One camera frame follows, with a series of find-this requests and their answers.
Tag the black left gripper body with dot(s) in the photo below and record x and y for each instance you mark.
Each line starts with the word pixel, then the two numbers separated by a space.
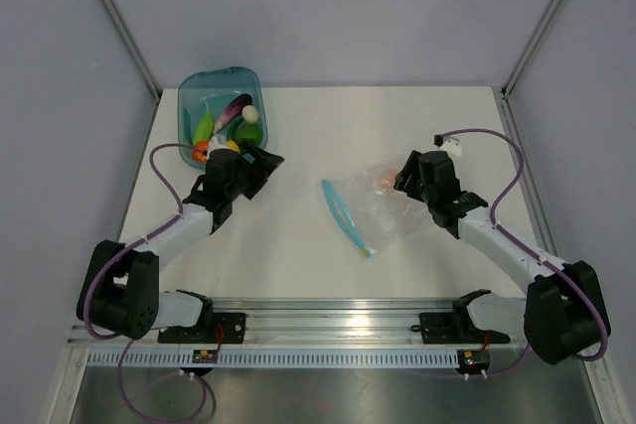
pixel 234 191

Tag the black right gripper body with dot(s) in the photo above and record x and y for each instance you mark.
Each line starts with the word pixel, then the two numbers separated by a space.
pixel 414 186

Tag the yellow toy vegetable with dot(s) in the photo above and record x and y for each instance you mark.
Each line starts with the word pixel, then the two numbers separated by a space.
pixel 233 146

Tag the orange toy pumpkin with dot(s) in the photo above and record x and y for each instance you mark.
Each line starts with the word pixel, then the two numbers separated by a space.
pixel 200 151

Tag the green toy bell pepper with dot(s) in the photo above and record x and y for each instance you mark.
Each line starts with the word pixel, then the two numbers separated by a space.
pixel 248 133

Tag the pink toy egg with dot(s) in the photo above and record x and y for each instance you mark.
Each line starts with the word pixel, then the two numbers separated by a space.
pixel 387 180

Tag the light green toy vegetable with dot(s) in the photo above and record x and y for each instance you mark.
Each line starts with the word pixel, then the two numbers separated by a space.
pixel 205 129

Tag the white toy garlic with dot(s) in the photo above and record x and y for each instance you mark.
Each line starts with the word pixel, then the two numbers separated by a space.
pixel 250 114

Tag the purple toy eggplant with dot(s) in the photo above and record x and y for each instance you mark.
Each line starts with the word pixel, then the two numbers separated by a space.
pixel 232 110

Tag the clear zip top bag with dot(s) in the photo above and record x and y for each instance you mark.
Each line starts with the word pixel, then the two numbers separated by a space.
pixel 370 217

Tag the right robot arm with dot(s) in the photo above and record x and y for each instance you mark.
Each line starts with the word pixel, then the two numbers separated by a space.
pixel 564 312

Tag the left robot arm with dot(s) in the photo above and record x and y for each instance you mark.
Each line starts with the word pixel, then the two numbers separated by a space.
pixel 121 295

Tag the teal plastic bin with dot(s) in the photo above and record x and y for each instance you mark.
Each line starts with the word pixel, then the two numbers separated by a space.
pixel 226 105

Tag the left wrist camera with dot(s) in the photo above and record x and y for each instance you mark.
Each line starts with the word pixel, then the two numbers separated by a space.
pixel 216 142

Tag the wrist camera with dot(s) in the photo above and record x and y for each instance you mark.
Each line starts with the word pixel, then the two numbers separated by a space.
pixel 448 144
pixel 216 142

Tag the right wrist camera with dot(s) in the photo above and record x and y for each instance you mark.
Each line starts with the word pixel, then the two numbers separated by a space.
pixel 448 144

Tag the aluminium mounting rail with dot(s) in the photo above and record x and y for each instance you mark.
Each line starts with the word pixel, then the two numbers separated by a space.
pixel 347 324

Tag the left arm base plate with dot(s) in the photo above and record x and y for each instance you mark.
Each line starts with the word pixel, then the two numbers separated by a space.
pixel 227 327

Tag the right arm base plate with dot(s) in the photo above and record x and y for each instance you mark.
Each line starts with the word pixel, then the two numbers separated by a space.
pixel 448 328

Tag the left aluminium frame post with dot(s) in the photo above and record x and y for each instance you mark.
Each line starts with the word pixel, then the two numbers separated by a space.
pixel 129 44

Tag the aluminium frame post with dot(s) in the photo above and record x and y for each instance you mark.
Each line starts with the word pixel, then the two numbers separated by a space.
pixel 129 44
pixel 539 33

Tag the white slotted cable duct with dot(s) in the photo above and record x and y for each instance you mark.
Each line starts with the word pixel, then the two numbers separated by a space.
pixel 259 358

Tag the right aluminium frame post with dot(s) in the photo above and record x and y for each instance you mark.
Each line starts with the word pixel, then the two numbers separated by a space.
pixel 539 33

